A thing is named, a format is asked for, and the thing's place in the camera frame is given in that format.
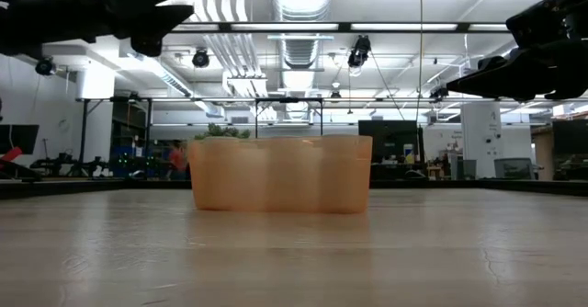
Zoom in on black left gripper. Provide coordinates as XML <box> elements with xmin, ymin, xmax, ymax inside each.
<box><xmin>0</xmin><ymin>0</ymin><xmax>195</xmax><ymax>58</ymax></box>

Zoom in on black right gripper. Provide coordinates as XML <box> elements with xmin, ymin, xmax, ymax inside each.
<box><xmin>446</xmin><ymin>0</ymin><xmax>588</xmax><ymax>102</ymax></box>

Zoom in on orange translucent plastic basket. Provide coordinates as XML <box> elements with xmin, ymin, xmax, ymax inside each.
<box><xmin>187</xmin><ymin>134</ymin><xmax>374</xmax><ymax>215</ymax></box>

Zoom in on large black screen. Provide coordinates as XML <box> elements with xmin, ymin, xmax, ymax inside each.
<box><xmin>552</xmin><ymin>119</ymin><xmax>588</xmax><ymax>170</ymax></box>

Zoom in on black metal rack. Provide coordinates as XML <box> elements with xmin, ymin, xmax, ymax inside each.
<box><xmin>112</xmin><ymin>97</ymin><xmax>153</xmax><ymax>182</ymax></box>

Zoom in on plain white pillar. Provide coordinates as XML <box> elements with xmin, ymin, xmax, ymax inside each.
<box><xmin>75</xmin><ymin>61</ymin><xmax>116</xmax><ymax>138</ymax></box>

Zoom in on black overhead light bar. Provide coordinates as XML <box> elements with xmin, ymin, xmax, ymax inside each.
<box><xmin>174</xmin><ymin>21</ymin><xmax>511</xmax><ymax>35</ymax></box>

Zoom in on black monitor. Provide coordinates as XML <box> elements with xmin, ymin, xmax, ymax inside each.
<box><xmin>357</xmin><ymin>119</ymin><xmax>424</xmax><ymax>165</ymax></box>
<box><xmin>0</xmin><ymin>124</ymin><xmax>40</xmax><ymax>156</ymax></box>

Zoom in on green artificial plant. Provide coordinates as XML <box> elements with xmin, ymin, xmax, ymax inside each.
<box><xmin>193</xmin><ymin>122</ymin><xmax>252</xmax><ymax>141</ymax></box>

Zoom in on blue storage bins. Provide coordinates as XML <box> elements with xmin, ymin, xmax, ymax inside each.
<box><xmin>109</xmin><ymin>143</ymin><xmax>169</xmax><ymax>179</ymax></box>

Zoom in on person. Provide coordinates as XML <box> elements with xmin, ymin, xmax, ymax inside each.
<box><xmin>165</xmin><ymin>139</ymin><xmax>189</xmax><ymax>182</ymax></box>

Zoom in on black distant robot rig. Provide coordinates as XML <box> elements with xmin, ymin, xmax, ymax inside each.
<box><xmin>31</xmin><ymin>154</ymin><xmax>111</xmax><ymax>178</ymax></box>

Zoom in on red object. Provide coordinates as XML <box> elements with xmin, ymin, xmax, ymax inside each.
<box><xmin>0</xmin><ymin>146</ymin><xmax>23</xmax><ymax>170</ymax></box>

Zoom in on round black ceiling camera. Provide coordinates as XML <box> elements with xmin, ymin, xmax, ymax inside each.
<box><xmin>191</xmin><ymin>48</ymin><xmax>211</xmax><ymax>69</ymax></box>
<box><xmin>35</xmin><ymin>57</ymin><xmax>56</xmax><ymax>76</ymax></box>

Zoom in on white pillar with wall devices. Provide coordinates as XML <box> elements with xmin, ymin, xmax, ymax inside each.
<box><xmin>460</xmin><ymin>100</ymin><xmax>503</xmax><ymax>179</ymax></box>

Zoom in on thin hanging black cable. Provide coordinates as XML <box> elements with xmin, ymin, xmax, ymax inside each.
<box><xmin>415</xmin><ymin>0</ymin><xmax>424</xmax><ymax>124</ymax></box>

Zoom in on black overhead camera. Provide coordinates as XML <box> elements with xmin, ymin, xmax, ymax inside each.
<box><xmin>347</xmin><ymin>34</ymin><xmax>372</xmax><ymax>69</ymax></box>

